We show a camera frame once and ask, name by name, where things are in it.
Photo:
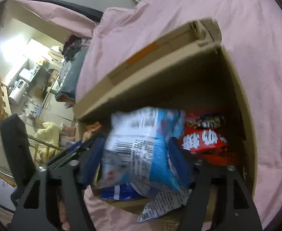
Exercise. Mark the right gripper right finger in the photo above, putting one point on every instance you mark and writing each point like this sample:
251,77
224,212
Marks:
219,190

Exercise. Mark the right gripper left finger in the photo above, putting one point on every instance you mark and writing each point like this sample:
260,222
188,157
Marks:
38,206

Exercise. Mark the silver blue snack bag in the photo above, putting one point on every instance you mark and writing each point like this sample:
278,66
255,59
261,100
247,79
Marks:
141,150

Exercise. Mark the dark blue snack packet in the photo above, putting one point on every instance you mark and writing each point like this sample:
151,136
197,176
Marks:
123,192

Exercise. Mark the red cartoon snack bag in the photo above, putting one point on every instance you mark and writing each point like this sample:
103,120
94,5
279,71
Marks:
205,136

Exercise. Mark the silver yellow-label snack bag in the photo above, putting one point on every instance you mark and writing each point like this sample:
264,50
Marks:
91,130

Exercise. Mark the blue white chip bag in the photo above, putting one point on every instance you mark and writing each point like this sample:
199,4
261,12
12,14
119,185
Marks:
163,203

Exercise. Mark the person's left hand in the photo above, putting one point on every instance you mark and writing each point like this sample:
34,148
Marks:
63,215

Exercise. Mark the yellow plush blanket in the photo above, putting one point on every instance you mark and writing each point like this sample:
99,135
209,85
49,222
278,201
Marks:
50,133

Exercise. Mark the white kitchen cabinet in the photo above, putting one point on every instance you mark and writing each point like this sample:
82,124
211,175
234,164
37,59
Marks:
55,112

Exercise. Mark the white water heater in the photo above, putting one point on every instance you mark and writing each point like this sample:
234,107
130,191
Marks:
17,92

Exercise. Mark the pile of clothes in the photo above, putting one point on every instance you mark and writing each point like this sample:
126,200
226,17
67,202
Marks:
74,53

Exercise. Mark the brown cardboard box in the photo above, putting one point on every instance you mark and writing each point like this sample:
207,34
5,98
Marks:
187,69

